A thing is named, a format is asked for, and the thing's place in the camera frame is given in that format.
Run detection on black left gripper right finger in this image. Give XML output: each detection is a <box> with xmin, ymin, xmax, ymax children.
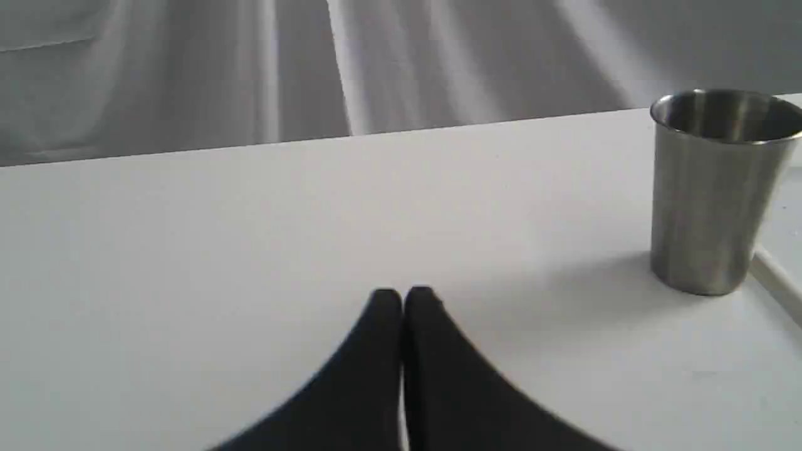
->
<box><xmin>404</xmin><ymin>286</ymin><xmax>607</xmax><ymax>450</ymax></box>

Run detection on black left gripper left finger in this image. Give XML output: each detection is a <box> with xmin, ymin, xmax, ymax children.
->
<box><xmin>217</xmin><ymin>288</ymin><xmax>404</xmax><ymax>450</ymax></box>

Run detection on stainless steel cup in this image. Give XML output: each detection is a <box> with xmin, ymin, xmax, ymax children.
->
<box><xmin>649</xmin><ymin>89</ymin><xmax>801</xmax><ymax>296</ymax></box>

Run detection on white plastic tray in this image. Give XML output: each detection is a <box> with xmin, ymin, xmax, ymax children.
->
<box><xmin>749</xmin><ymin>245</ymin><xmax>801</xmax><ymax>329</ymax></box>

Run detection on grey fabric backdrop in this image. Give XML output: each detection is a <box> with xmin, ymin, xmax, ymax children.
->
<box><xmin>1</xmin><ymin>1</ymin><xmax>801</xmax><ymax>166</ymax></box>

